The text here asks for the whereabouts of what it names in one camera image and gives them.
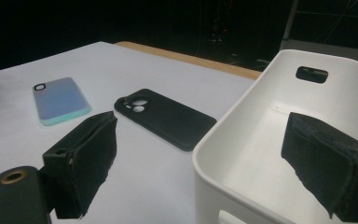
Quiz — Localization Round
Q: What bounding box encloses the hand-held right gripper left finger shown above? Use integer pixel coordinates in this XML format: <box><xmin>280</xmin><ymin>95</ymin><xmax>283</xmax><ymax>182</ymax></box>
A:
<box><xmin>42</xmin><ymin>110</ymin><xmax>118</xmax><ymax>219</ymax></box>

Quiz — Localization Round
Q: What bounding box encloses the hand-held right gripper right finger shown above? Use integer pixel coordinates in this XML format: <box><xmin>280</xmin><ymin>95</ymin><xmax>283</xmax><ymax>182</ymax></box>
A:
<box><xmin>281</xmin><ymin>111</ymin><xmax>358</xmax><ymax>224</ymax></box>

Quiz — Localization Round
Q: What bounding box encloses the iridescent phone case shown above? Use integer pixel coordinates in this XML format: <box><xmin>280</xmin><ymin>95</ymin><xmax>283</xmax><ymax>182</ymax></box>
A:
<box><xmin>32</xmin><ymin>77</ymin><xmax>92</xmax><ymax>127</ymax></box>

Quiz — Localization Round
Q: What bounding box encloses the white plastic bin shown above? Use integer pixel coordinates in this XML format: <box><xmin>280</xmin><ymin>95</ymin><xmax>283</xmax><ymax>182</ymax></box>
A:
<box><xmin>192</xmin><ymin>49</ymin><xmax>358</xmax><ymax>224</ymax></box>

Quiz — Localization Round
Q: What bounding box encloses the black phone case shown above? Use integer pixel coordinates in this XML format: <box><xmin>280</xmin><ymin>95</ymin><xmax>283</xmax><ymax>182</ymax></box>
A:
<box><xmin>114</xmin><ymin>88</ymin><xmax>217</xmax><ymax>152</ymax></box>

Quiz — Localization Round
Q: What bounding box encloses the white metal stand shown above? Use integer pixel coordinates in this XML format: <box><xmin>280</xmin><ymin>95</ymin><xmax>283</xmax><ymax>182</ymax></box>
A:
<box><xmin>279</xmin><ymin>0</ymin><xmax>358</xmax><ymax>77</ymax></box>

